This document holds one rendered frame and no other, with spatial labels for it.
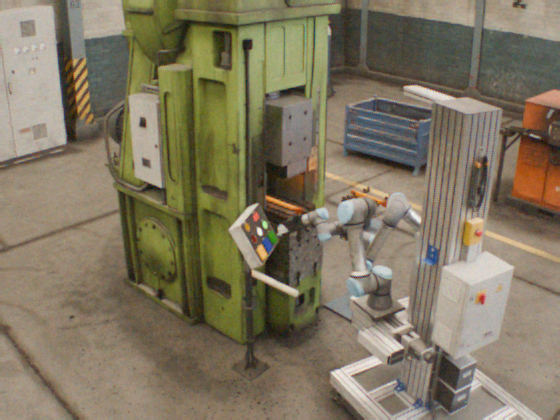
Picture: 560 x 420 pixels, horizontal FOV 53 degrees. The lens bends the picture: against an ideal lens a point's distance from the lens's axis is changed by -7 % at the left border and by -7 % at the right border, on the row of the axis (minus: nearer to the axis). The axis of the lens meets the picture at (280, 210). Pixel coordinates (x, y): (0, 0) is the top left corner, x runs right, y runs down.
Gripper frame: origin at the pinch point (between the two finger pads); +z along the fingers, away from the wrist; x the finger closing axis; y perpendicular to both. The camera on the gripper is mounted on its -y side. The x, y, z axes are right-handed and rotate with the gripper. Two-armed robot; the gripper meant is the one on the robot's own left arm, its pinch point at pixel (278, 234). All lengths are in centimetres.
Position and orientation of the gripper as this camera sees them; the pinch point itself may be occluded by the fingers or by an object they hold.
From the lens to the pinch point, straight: 374.5
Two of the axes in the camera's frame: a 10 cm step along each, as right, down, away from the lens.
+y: -4.7, -8.5, -2.3
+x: -3.0, 4.0, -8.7
